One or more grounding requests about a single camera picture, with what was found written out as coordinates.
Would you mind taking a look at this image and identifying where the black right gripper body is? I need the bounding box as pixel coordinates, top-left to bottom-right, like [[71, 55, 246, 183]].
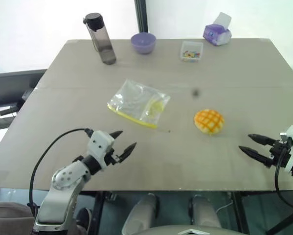
[[268, 139, 293, 169]]

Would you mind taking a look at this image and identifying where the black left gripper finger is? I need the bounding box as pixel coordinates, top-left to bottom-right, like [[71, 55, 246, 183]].
[[110, 130, 124, 140], [118, 142, 137, 162]]

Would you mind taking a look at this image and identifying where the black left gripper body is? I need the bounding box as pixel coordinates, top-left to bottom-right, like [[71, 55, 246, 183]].
[[102, 146, 125, 168]]

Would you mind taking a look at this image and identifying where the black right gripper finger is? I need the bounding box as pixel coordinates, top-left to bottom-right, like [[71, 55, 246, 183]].
[[238, 145, 271, 168], [248, 133, 275, 145]]

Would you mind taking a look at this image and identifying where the clear yellow-zip plastic bag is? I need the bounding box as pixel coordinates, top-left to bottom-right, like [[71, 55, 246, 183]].
[[107, 78, 172, 130]]

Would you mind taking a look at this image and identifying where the yellow pineapple bun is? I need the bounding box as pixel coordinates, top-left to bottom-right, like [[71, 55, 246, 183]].
[[194, 109, 225, 137]]

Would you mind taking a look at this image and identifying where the black table leg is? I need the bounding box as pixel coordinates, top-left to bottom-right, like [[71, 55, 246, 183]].
[[230, 191, 250, 235]]

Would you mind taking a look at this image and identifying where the grey rounded robot leg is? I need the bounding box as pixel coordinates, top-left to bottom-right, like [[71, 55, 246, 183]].
[[189, 194, 222, 231], [121, 193, 161, 235]]

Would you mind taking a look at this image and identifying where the smoky grey water bottle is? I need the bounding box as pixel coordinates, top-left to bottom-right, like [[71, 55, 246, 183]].
[[83, 13, 117, 66]]

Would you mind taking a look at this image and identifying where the purple bowl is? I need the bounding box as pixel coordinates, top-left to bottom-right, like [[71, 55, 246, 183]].
[[130, 33, 157, 55]]

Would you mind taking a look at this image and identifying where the clear box of colourful bits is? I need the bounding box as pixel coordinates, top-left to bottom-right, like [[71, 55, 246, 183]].
[[180, 41, 204, 63]]

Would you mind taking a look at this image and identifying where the purple tissue pack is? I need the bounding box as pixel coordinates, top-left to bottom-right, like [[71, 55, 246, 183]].
[[203, 11, 233, 47]]

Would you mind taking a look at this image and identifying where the dark grey side furniture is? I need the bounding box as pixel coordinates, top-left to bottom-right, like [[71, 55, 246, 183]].
[[0, 69, 48, 132]]

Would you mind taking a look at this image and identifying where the brown-grey rounded cushion shape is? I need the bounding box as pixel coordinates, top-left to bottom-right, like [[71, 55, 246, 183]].
[[0, 201, 37, 235]]

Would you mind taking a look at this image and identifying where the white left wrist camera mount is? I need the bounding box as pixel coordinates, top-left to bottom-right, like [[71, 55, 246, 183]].
[[87, 130, 115, 170]]

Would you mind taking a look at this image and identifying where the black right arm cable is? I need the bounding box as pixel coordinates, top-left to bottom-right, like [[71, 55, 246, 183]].
[[274, 146, 293, 212]]

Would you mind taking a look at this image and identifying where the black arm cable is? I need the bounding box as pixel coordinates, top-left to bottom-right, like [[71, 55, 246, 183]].
[[274, 146, 293, 212], [28, 127, 93, 218]]

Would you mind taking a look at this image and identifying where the thin white floor cable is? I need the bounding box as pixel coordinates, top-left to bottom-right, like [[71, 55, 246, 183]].
[[215, 199, 235, 214]]

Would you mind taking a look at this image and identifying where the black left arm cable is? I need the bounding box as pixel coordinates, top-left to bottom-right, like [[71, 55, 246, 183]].
[[28, 127, 93, 218]]

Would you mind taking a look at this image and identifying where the dark window frame post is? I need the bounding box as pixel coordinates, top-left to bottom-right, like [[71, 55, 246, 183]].
[[134, 0, 150, 34]]

